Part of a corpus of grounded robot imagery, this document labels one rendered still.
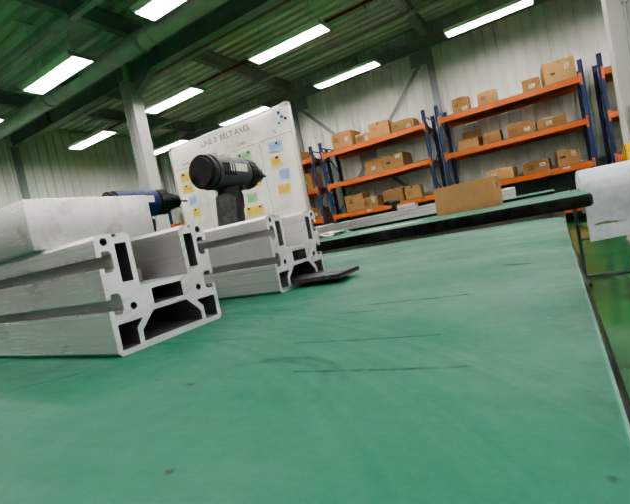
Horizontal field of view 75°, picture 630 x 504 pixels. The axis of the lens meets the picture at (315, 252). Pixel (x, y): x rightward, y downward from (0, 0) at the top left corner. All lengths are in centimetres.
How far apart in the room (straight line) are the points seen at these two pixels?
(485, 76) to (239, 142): 798
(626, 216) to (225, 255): 357
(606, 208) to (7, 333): 372
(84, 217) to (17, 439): 22
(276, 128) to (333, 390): 361
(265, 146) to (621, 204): 283
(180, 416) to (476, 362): 11
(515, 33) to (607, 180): 775
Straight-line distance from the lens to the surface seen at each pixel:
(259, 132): 385
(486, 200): 228
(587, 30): 1115
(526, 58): 1110
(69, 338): 37
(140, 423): 18
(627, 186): 382
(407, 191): 1021
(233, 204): 73
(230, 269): 50
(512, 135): 985
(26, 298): 41
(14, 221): 39
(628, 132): 599
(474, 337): 20
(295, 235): 51
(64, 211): 39
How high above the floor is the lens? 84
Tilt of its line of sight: 3 degrees down
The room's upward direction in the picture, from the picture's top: 11 degrees counter-clockwise
